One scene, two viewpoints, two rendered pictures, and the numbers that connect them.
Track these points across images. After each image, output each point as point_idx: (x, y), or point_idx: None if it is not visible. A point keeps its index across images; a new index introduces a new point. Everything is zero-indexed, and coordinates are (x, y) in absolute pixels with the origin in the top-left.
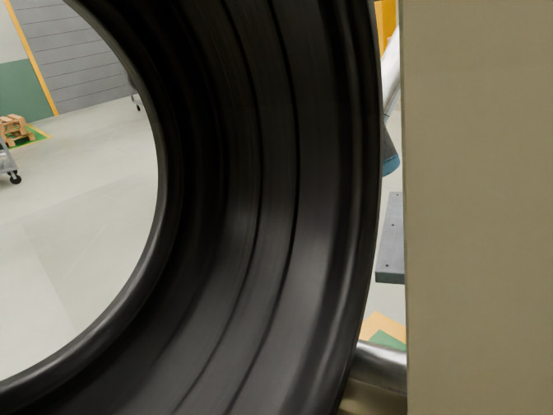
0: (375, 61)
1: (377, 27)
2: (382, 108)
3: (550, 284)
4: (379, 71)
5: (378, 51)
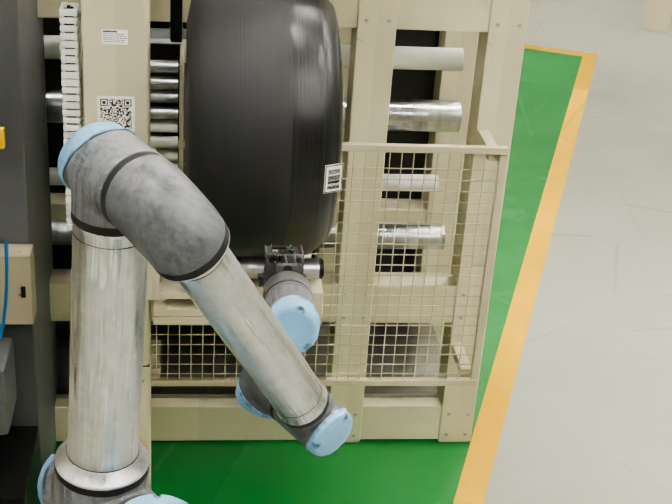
0: (185, 136)
1: (190, 133)
2: (188, 168)
3: None
4: (188, 149)
5: (188, 140)
